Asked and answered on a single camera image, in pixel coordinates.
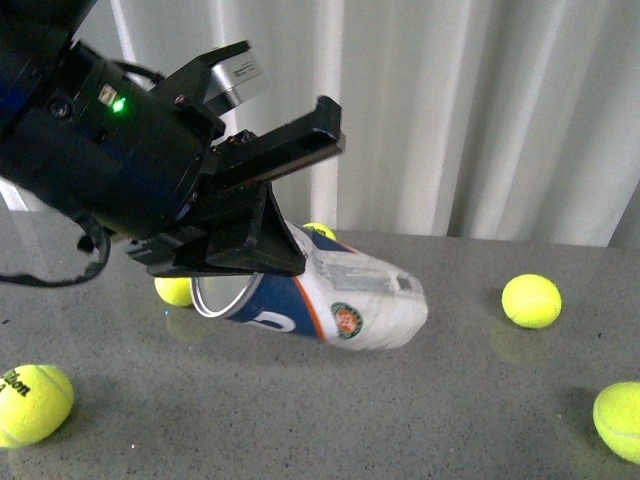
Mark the black cable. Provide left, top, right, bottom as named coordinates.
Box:
left=0, top=212, right=112, bottom=289

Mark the tennis ball with Wilson print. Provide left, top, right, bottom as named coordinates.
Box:
left=303, top=222, right=337, bottom=241

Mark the near left Wilson tennis ball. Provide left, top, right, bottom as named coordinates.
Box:
left=1, top=365, right=74, bottom=449

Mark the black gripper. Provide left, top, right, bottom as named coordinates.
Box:
left=64, top=40, right=347, bottom=279

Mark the white pleated curtain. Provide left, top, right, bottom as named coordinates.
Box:
left=77, top=1, right=639, bottom=247

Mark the Wilson tennis ball can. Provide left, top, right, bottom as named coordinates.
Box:
left=191, top=223, right=428, bottom=351

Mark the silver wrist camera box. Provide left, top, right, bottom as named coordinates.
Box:
left=204, top=50, right=267, bottom=117

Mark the near right yellow tennis ball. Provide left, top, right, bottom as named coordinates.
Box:
left=592, top=381, right=639, bottom=464

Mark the plain yellow tennis ball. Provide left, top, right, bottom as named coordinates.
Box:
left=501, top=274, right=562, bottom=329

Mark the tennis ball with HEAD print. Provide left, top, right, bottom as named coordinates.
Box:
left=154, top=277, right=193, bottom=307

